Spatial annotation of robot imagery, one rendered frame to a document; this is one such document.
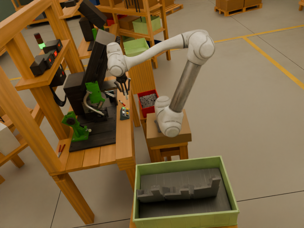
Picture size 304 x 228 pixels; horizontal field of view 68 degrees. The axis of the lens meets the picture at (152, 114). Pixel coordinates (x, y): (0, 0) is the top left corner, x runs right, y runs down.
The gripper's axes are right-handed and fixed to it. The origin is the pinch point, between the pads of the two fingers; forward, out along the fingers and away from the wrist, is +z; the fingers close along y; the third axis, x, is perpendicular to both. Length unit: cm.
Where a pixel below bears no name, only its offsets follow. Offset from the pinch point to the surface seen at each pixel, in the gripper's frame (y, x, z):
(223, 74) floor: 161, 216, 131
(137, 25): 19, 325, 43
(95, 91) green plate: -32, 38, 13
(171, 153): 27, -14, 60
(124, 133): -11.3, 3.3, 41.3
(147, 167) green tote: 7, -42, 38
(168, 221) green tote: 15, -83, 40
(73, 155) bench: -57, -10, 43
